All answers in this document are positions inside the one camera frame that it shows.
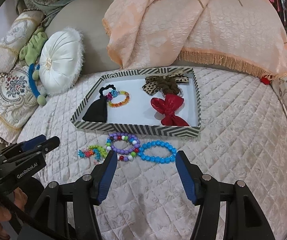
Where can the floral embroidered cushion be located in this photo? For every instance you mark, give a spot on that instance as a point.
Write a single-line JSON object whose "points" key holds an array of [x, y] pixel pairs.
{"points": [[13, 92]]}

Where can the brown scrunchie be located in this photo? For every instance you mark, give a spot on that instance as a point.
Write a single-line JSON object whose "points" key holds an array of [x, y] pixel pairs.
{"points": [[167, 85]]}

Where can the white round satin pillow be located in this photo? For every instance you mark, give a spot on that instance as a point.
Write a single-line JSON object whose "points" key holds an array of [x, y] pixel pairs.
{"points": [[58, 62]]}

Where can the cream bolster pillow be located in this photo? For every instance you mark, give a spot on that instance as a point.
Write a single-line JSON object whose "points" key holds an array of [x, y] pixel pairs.
{"points": [[13, 37]]}

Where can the grey padded headboard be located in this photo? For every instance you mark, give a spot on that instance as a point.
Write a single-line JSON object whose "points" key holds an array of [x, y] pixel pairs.
{"points": [[93, 35]]}

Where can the leopard print hair bow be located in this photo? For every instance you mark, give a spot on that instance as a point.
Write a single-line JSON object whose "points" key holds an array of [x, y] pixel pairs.
{"points": [[149, 87]]}

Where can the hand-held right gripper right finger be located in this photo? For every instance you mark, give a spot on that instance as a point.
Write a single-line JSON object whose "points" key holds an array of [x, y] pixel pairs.
{"points": [[185, 177]]}

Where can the peach fringed blanket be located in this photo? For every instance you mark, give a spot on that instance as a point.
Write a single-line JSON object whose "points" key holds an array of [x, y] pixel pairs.
{"points": [[208, 25]]}

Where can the striped cardboard tray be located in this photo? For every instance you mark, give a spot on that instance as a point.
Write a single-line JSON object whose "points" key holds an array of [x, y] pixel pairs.
{"points": [[133, 105]]}

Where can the quilted beige bedspread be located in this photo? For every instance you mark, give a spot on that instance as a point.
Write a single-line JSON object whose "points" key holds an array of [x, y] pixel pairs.
{"points": [[233, 142]]}

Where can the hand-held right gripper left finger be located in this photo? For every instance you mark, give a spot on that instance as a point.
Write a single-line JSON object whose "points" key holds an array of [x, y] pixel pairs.
{"points": [[107, 177]]}

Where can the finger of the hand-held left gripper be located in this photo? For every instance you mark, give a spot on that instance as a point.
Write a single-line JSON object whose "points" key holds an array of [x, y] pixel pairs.
{"points": [[47, 143], [31, 142]]}

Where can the green and blue plush toy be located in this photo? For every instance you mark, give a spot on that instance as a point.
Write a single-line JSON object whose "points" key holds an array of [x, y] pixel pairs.
{"points": [[32, 47]]}

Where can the red ball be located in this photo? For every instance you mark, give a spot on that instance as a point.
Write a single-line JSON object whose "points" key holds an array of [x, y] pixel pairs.
{"points": [[265, 79]]}

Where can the red shiny hair bow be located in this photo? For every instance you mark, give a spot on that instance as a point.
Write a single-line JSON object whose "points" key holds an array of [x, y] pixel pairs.
{"points": [[169, 107]]}

